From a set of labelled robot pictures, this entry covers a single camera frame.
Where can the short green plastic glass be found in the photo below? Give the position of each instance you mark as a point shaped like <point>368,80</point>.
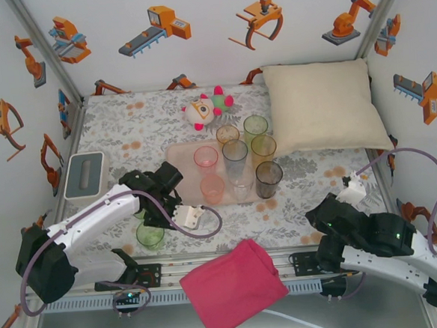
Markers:
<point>150,238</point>
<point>139,215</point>

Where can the short pink plastic glass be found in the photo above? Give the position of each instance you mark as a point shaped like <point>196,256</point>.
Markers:
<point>206,161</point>

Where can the short salmon plastic glass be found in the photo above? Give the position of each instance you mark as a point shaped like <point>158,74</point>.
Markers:
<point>212,190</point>

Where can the tall dark grey glass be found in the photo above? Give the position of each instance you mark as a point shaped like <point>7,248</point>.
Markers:
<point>269,181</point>

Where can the tall clear plastic glass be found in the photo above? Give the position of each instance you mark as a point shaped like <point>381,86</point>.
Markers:
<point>242,183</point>

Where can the tall amber plastic glass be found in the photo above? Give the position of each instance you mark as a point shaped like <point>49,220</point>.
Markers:
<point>264,149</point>

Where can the tall blue plastic glass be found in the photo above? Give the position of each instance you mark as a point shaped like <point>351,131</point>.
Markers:
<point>235,153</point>

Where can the short amber plastic glass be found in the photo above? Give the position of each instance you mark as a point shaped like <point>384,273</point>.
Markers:
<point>227,133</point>

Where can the tall green plastic glass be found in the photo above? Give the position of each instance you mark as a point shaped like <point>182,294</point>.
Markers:
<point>255,125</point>

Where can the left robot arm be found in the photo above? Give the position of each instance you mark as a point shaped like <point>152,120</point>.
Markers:
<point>94,214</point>

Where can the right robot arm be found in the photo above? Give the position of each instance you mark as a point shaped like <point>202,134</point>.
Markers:
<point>391,268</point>

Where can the beige pink tray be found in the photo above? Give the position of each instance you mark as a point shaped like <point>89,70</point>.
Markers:
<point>184,151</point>

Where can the floral table cloth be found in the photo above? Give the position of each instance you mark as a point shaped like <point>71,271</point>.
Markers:
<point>252,221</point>

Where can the grey white tissue box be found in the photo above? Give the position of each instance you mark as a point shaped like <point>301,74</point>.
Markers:
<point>84,173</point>

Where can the small circuit board green light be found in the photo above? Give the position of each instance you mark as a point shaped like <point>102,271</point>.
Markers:
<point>127,296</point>

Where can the white pink plush toy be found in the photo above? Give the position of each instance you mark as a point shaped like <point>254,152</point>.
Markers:
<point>200,111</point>

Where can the magenta folded cloth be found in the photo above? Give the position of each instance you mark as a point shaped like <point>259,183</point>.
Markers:
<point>235,290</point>

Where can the cream pillow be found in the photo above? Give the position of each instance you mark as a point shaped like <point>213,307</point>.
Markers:
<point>292,91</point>

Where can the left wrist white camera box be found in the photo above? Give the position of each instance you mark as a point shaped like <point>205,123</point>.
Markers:
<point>186,217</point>

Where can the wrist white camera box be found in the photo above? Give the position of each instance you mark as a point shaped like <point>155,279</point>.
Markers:
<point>351,190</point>
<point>186,217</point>

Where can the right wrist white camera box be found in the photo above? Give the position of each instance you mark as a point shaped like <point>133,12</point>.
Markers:
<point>351,190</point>

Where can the aluminium table edge rail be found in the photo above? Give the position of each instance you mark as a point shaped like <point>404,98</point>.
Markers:
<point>173,266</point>

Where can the aluminium frame post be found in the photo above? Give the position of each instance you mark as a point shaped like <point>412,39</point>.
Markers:
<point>46,48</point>
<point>382,13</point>

